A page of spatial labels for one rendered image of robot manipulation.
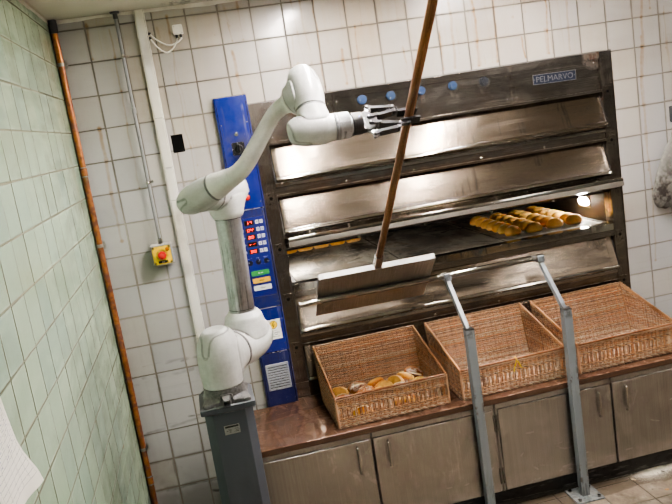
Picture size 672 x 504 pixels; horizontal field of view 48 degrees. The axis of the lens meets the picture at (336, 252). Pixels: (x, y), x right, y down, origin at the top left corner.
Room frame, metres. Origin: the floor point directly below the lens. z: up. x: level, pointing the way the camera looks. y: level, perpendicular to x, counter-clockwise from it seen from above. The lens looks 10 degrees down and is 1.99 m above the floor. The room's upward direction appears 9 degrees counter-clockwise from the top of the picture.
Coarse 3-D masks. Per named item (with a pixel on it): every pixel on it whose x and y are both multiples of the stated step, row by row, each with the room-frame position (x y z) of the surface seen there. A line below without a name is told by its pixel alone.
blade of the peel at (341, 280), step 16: (416, 256) 3.35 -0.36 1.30; (432, 256) 3.35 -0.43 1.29; (336, 272) 3.28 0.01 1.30; (352, 272) 3.28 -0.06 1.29; (368, 272) 3.30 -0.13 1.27; (384, 272) 3.34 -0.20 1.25; (400, 272) 3.37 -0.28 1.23; (416, 272) 3.41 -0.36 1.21; (320, 288) 3.31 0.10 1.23; (336, 288) 3.35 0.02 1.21; (352, 288) 3.38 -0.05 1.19; (400, 288) 3.50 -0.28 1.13; (416, 288) 3.54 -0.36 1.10; (320, 304) 3.43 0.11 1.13; (336, 304) 3.47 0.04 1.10; (352, 304) 3.51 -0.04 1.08; (368, 304) 3.55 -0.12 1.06
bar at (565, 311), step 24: (504, 264) 3.51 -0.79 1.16; (384, 288) 3.41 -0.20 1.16; (552, 288) 3.43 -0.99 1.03; (576, 360) 3.32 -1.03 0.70; (480, 384) 3.24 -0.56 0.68; (576, 384) 3.32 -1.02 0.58; (480, 408) 3.24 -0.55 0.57; (576, 408) 3.32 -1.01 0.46; (480, 432) 3.23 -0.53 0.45; (576, 432) 3.31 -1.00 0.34; (480, 456) 3.25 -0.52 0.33; (576, 456) 3.34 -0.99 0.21
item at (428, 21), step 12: (432, 0) 2.17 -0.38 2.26; (432, 12) 2.20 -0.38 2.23; (432, 24) 2.24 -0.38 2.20; (420, 36) 2.29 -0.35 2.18; (420, 48) 2.31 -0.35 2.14; (420, 60) 2.34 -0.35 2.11; (420, 72) 2.38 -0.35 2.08; (408, 96) 2.48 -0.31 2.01; (408, 108) 2.51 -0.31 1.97; (408, 132) 2.60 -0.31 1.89; (396, 156) 2.71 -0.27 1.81; (396, 168) 2.75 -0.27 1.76; (396, 180) 2.80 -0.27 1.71; (396, 192) 2.88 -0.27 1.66; (384, 216) 3.00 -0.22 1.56; (384, 228) 3.05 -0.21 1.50; (384, 240) 3.12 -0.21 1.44
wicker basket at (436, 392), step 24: (360, 336) 3.72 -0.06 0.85; (384, 336) 3.74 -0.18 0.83; (408, 336) 3.76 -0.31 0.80; (336, 360) 3.67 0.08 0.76; (360, 360) 3.69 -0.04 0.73; (384, 360) 3.71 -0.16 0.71; (408, 360) 3.72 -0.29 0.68; (432, 360) 3.49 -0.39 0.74; (336, 384) 3.64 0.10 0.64; (408, 384) 3.29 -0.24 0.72; (432, 384) 3.31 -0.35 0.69; (336, 408) 3.22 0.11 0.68; (360, 408) 3.25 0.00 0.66; (384, 408) 3.27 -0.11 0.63; (408, 408) 3.29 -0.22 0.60
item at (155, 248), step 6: (150, 246) 3.55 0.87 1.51; (156, 246) 3.54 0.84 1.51; (162, 246) 3.54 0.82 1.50; (168, 246) 3.54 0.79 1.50; (156, 252) 3.54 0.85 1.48; (168, 252) 3.55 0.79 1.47; (156, 258) 3.54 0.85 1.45; (168, 258) 3.54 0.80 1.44; (156, 264) 3.53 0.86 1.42; (162, 264) 3.54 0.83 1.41
